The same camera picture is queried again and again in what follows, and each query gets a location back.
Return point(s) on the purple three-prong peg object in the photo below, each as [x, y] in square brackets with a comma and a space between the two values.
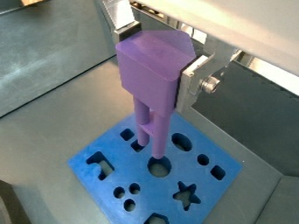
[151, 58]

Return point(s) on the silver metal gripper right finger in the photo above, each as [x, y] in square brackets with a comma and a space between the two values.
[198, 74]

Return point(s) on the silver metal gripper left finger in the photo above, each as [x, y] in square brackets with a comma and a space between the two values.
[120, 19]

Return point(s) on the blue shape-sorter board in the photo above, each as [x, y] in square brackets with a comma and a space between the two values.
[140, 190]

